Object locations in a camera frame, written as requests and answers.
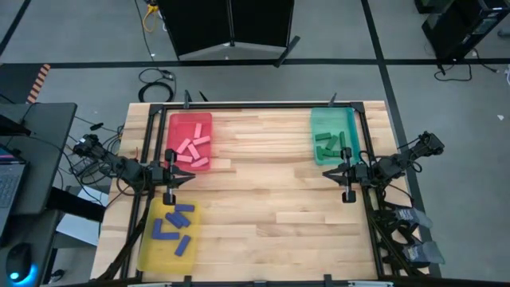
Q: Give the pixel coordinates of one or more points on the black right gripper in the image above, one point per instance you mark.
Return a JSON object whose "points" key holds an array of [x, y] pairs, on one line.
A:
{"points": [[362, 175]]}

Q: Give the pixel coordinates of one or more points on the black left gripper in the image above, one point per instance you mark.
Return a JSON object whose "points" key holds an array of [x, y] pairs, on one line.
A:
{"points": [[158, 176]]}

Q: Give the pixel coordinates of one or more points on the pink wooden block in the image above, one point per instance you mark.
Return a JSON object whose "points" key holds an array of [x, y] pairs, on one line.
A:
{"points": [[183, 146], [198, 130], [199, 162], [184, 158], [194, 151], [201, 140]]}

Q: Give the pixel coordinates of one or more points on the green wooden block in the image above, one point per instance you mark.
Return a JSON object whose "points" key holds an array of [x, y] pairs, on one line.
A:
{"points": [[323, 136], [342, 139], [331, 142], [332, 153], [318, 151]]}

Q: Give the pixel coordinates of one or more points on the blue wooden block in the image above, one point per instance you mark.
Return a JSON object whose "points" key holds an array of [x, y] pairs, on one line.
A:
{"points": [[184, 207], [184, 218], [157, 227], [169, 236], [172, 221], [182, 245]]}

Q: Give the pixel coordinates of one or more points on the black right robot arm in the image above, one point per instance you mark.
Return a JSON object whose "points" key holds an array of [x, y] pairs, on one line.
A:
{"points": [[398, 163]]}

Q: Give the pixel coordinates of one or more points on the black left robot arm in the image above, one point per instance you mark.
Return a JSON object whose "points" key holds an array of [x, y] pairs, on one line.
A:
{"points": [[119, 167]]}

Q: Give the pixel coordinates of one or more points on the red plastic bin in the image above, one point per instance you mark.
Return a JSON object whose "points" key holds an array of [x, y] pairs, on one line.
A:
{"points": [[175, 123]]}

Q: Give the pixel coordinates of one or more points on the green plastic bin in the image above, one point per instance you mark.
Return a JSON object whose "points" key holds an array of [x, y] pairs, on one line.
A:
{"points": [[334, 117]]}

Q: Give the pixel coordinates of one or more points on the yellow plastic bin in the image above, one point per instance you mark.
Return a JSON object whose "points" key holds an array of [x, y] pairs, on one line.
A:
{"points": [[159, 259]]}

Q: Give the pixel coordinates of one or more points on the white sheet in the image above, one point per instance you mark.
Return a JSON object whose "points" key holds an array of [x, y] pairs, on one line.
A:
{"points": [[77, 233]]}

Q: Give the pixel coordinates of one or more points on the black desk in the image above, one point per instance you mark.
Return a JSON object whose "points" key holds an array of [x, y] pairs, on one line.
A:
{"points": [[52, 119]]}

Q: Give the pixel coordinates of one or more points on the black room divider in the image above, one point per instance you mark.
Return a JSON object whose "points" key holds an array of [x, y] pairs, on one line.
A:
{"points": [[207, 24]]}

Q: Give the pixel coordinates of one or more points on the black laptop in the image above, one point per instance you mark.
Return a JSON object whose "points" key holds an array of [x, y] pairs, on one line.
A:
{"points": [[10, 183]]}

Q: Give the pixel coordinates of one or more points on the black mat orange striped edge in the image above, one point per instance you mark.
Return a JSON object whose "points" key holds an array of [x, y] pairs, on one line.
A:
{"points": [[38, 83]]}

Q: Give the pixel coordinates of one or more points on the black computer mouse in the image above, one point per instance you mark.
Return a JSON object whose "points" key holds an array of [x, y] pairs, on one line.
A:
{"points": [[18, 259]]}

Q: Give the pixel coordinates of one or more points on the black equipment cabinet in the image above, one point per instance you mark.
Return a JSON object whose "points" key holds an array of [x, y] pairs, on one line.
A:
{"points": [[458, 24]]}

